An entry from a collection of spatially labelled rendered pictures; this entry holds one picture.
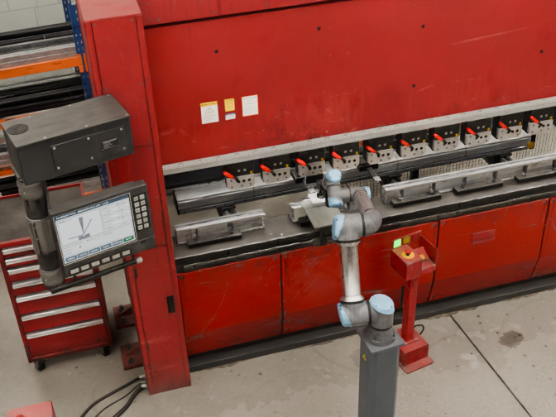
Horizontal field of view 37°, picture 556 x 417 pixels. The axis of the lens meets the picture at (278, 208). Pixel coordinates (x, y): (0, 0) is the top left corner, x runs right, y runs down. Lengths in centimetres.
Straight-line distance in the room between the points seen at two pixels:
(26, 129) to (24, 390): 205
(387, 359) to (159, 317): 128
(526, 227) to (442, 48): 138
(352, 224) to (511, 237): 165
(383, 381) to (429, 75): 162
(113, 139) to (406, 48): 163
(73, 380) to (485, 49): 304
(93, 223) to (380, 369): 156
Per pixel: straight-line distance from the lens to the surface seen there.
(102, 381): 512
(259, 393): 490
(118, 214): 379
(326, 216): 450
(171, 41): 397
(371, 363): 412
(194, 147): 424
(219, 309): 476
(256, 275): 467
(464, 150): 522
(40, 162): 357
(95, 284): 481
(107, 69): 376
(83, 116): 364
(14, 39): 592
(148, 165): 401
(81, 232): 377
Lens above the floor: 360
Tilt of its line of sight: 35 degrees down
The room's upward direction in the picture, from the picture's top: 2 degrees counter-clockwise
